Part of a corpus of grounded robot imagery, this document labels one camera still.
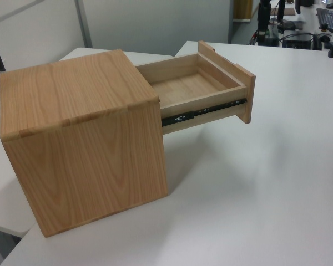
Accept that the wooden drawer with slot handle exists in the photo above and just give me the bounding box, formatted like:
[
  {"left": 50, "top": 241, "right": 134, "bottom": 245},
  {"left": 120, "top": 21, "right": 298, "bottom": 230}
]
[{"left": 134, "top": 40, "right": 256, "bottom": 136}]

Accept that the light wooden drawer cabinet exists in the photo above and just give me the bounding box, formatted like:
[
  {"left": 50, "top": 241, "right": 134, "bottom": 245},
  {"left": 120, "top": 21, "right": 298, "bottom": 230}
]
[{"left": 0, "top": 49, "right": 169, "bottom": 238}]

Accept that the yellow wooden panel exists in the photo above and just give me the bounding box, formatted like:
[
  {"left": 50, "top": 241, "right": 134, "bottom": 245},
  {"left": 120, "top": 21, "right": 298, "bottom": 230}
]
[{"left": 233, "top": 0, "right": 252, "bottom": 22}]

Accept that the black computer keyboard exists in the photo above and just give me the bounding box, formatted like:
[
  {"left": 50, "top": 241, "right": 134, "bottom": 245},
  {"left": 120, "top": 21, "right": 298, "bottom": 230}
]
[{"left": 315, "top": 7, "right": 333, "bottom": 32}]

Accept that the black box device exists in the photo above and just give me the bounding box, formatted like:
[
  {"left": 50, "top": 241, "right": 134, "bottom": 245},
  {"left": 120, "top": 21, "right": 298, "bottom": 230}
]
[{"left": 282, "top": 33, "right": 315, "bottom": 49}]

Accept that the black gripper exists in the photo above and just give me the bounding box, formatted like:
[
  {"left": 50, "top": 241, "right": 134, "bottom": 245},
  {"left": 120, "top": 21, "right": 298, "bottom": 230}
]
[{"left": 256, "top": 0, "right": 279, "bottom": 46}]

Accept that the black monitor stand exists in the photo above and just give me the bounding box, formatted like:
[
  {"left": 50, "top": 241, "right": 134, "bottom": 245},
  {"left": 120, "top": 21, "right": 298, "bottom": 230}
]
[{"left": 275, "top": 0, "right": 296, "bottom": 32}]

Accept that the black metal drawer slide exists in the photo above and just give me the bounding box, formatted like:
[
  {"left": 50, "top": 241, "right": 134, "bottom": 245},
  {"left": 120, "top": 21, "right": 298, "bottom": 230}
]
[{"left": 160, "top": 97, "right": 248, "bottom": 127}]

